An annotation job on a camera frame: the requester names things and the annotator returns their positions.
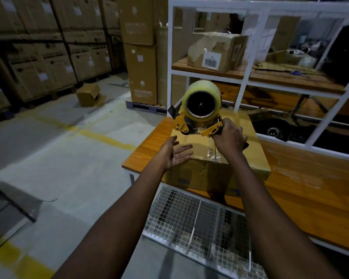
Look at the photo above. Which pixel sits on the person's left hand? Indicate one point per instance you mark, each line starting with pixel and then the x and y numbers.
pixel 173 155

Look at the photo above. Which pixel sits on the person's right hand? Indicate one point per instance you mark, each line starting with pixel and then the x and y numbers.
pixel 229 139

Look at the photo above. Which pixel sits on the yellow cardboard box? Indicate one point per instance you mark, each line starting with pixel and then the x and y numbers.
pixel 253 148

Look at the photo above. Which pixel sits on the yellow black tape dispenser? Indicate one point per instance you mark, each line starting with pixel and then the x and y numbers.
pixel 180 124

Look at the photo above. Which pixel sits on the clear packing tape roll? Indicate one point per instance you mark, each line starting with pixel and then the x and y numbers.
pixel 203 85

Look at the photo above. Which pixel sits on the person's left forearm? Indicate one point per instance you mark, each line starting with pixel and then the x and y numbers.
pixel 113 235

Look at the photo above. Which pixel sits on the person's right forearm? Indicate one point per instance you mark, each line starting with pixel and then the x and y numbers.
pixel 279 235

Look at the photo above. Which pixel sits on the tall plain cardboard box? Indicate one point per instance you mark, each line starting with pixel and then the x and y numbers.
pixel 162 69

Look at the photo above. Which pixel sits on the flattened cardboard sheet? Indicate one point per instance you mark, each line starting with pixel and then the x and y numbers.
pixel 279 67

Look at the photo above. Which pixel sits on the taped box with barcode label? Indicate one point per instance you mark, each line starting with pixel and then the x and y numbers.
pixel 197 52

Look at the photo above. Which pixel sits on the wide brown cardboard box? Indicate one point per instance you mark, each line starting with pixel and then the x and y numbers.
pixel 138 20

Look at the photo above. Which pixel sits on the black round-logo device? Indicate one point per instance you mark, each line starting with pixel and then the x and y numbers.
pixel 272 132

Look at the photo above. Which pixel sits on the blue pallet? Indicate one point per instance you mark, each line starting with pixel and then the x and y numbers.
pixel 145 107

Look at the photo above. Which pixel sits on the wooden shelf board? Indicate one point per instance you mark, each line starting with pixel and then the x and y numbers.
pixel 293 82

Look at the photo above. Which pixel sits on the blue scissors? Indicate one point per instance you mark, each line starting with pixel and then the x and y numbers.
pixel 296 73

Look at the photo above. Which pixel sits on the orange wooden table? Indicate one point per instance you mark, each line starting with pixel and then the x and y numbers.
pixel 308 194

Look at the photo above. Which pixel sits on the large brown background carton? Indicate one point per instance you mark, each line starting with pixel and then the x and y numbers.
pixel 286 31

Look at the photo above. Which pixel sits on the black monitor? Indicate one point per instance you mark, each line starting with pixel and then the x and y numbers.
pixel 343 55

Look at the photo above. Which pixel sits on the dark-legged table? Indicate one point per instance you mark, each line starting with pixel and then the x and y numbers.
pixel 20 200

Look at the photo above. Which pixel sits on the white metal shelf frame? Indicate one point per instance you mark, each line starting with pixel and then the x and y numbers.
pixel 221 4

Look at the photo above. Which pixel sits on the wall of stacked cartons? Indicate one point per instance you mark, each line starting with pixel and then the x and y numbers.
pixel 46 55

